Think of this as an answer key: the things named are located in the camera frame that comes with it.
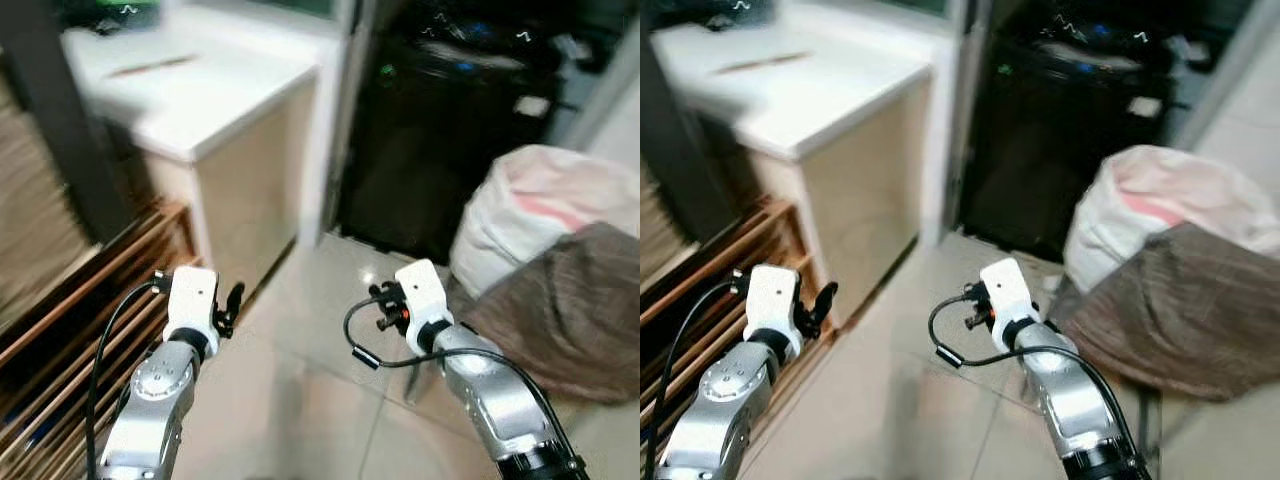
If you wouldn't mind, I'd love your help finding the black washing machine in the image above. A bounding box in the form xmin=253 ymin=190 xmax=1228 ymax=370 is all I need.
xmin=334 ymin=0 xmax=605 ymax=267
xmin=955 ymin=0 xmax=1233 ymax=263

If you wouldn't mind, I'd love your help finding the wooden slatted rack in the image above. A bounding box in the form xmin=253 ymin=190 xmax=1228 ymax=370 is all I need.
xmin=0 ymin=198 xmax=204 ymax=480
xmin=640 ymin=196 xmax=839 ymax=480

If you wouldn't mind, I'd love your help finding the brown cloth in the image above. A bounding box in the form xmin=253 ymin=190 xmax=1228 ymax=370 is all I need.
xmin=462 ymin=221 xmax=641 ymax=407
xmin=1056 ymin=221 xmax=1280 ymax=403

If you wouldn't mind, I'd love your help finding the white laundry bag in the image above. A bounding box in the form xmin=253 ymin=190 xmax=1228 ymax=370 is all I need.
xmin=1062 ymin=144 xmax=1280 ymax=295
xmin=449 ymin=144 xmax=641 ymax=297

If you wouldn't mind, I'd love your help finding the white-topped beige cabinet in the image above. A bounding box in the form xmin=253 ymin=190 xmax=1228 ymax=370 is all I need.
xmin=648 ymin=3 xmax=937 ymax=331
xmin=60 ymin=4 xmax=323 ymax=293

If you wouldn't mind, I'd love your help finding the thin brown stick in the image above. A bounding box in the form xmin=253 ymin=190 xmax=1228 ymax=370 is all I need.
xmin=106 ymin=54 xmax=200 ymax=80
xmin=713 ymin=49 xmax=812 ymax=77

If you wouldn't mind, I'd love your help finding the green and black object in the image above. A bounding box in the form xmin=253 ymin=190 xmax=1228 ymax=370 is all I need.
xmin=646 ymin=0 xmax=779 ymax=28
xmin=62 ymin=0 xmax=164 ymax=33

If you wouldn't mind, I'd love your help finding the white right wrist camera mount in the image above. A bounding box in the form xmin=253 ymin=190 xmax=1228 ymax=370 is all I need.
xmin=394 ymin=259 xmax=457 ymax=353
xmin=979 ymin=257 xmax=1042 ymax=348

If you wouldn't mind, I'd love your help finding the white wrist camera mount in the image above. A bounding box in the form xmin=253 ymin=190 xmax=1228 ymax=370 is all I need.
xmin=394 ymin=259 xmax=457 ymax=353
xmin=744 ymin=264 xmax=802 ymax=342
xmin=979 ymin=257 xmax=1042 ymax=348
xmin=163 ymin=266 xmax=221 ymax=347

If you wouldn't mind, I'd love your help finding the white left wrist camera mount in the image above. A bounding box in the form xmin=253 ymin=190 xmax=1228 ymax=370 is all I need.
xmin=163 ymin=266 xmax=221 ymax=347
xmin=744 ymin=264 xmax=802 ymax=342

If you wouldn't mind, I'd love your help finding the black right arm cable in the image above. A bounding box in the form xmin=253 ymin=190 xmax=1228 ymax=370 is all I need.
xmin=927 ymin=292 xmax=1143 ymax=456
xmin=342 ymin=294 xmax=566 ymax=456

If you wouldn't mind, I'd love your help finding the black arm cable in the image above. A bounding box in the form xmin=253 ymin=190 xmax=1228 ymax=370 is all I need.
xmin=84 ymin=278 xmax=171 ymax=480
xmin=644 ymin=278 xmax=753 ymax=480
xmin=927 ymin=292 xmax=1143 ymax=456
xmin=342 ymin=294 xmax=566 ymax=456

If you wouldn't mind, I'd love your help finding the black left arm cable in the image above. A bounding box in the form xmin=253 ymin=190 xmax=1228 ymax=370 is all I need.
xmin=84 ymin=278 xmax=171 ymax=480
xmin=644 ymin=278 xmax=753 ymax=480

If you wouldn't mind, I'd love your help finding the dark upright post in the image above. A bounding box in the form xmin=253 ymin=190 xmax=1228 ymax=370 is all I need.
xmin=0 ymin=0 xmax=105 ymax=244
xmin=640 ymin=48 xmax=719 ymax=247

